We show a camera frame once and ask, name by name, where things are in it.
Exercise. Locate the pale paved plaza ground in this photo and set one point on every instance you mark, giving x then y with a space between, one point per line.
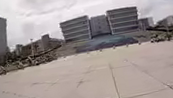
93 81

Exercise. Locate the row of bollards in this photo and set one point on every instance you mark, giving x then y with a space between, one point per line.
100 49

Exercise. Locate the twin block grey building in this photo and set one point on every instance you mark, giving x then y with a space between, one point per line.
76 28

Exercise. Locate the wide stone stairs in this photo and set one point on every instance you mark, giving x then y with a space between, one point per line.
107 42

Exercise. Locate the small pale building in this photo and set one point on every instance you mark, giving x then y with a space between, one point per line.
146 23

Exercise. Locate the low grey building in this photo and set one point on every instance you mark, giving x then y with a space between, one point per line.
43 43

